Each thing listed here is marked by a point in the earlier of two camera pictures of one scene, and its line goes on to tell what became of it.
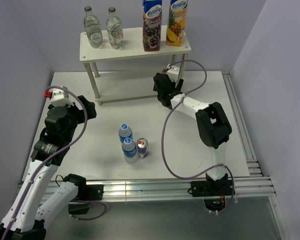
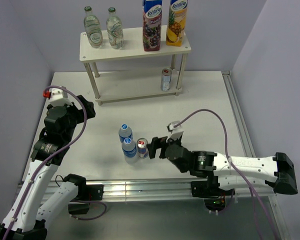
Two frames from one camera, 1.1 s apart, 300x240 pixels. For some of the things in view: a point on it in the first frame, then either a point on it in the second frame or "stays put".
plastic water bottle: x=129 y=148 stays put
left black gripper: x=89 y=107 stays put
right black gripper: x=180 y=84 to x=158 y=142
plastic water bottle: x=126 y=131 stays put
